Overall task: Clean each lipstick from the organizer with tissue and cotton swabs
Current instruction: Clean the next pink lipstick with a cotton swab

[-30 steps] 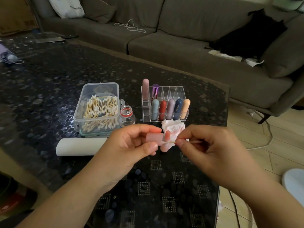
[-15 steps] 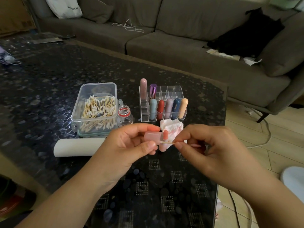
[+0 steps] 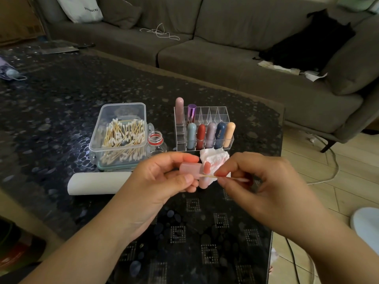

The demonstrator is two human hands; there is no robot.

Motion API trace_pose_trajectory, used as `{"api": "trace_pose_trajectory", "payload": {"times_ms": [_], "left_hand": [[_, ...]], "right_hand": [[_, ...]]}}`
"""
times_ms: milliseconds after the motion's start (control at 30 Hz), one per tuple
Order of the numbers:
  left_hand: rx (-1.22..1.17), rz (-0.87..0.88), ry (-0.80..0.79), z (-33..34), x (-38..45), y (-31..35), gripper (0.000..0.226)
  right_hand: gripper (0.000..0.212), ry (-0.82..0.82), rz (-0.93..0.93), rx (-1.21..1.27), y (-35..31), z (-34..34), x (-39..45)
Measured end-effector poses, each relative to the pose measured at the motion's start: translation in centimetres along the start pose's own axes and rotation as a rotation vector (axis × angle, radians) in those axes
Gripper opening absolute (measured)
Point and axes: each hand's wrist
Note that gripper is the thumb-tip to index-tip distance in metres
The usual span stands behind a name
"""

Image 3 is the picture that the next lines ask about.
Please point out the person's right hand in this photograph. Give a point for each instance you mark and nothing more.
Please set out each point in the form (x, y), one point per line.
(275, 192)

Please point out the person's left hand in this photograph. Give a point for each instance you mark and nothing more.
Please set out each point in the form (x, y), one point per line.
(148, 186)

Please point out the person's left thumb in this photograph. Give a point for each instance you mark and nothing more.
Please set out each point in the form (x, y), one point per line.
(182, 183)

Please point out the person's right thumb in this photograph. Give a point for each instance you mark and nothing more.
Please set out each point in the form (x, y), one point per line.
(226, 187)

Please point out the person's left middle finger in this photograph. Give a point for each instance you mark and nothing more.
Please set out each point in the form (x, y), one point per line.
(207, 167)

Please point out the pale pink lipstick tube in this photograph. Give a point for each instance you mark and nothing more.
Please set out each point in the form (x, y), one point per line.
(192, 169)

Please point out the wooden cotton swab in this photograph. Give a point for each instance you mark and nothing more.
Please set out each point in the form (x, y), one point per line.
(242, 180)

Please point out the person's right forearm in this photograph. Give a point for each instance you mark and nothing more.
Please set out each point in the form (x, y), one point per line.
(340, 251)

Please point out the person's left forearm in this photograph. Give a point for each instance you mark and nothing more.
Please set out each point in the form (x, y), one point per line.
(88, 248)

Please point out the crumpled white tissue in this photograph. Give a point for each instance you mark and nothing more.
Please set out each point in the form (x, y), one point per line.
(217, 159)

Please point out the red lipstick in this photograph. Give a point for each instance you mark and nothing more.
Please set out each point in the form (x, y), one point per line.
(201, 136)

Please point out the mauve lipstick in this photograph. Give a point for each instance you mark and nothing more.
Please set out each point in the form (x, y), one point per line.
(210, 134)

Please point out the navy blue lipstick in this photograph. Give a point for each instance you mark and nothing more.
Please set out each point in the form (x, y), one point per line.
(220, 134)

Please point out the grey-blue lipstick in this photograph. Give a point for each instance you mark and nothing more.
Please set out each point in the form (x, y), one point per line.
(191, 135)

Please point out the peach lipstick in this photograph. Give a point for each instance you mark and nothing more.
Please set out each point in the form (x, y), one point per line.
(229, 133)

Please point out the small clear red-ringed bottle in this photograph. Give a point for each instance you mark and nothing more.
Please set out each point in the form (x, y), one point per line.
(156, 141)

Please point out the clear acrylic lipstick organizer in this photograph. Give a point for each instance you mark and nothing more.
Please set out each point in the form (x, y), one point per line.
(213, 113)

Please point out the metallic purple lipstick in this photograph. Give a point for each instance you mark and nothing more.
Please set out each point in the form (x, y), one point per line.
(192, 112)

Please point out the tall pink lipstick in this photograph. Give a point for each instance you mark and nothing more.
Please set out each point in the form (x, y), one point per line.
(179, 110)

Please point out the pile of cotton swabs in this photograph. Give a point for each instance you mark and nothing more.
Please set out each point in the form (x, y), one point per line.
(123, 138)

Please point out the white paper roll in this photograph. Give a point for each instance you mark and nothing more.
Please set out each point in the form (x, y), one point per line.
(97, 183)

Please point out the clear plastic storage box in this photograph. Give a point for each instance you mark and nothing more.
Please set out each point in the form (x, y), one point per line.
(124, 110)

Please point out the grey fabric sofa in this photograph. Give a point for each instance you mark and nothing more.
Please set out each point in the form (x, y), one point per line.
(213, 65)

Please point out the white crumpled papers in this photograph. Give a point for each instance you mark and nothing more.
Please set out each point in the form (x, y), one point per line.
(281, 68)

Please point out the black patterned table cover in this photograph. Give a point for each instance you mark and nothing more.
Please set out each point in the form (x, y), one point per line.
(59, 115)

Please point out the white round object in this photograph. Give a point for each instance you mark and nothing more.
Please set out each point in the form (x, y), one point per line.
(367, 227)

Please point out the black garment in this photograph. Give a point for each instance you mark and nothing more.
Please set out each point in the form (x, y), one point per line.
(311, 44)

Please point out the large grey sofa cushion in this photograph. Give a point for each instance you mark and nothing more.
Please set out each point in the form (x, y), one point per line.
(352, 59)

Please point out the kitchen cleaver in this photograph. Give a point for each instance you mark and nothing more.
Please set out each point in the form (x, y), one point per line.
(59, 50)

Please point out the white printed cushion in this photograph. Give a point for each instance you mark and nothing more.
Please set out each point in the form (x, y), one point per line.
(80, 8)

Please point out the blue face mask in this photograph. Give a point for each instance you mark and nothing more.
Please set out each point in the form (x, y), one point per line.
(7, 71)

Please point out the pale green cushion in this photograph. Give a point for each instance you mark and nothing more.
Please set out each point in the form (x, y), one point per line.
(355, 2)

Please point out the brown cardboard box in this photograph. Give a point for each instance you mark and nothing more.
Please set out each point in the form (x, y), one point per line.
(17, 20)

